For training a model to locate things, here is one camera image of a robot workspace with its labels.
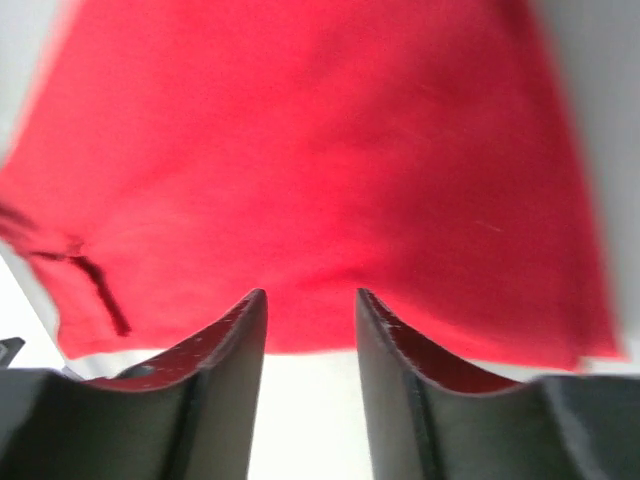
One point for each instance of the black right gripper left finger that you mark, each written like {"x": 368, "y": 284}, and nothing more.
{"x": 187, "y": 413}

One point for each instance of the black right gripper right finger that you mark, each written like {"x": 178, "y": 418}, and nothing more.
{"x": 433, "y": 415}

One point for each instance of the red t shirt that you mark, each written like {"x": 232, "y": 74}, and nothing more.
{"x": 182, "y": 153}

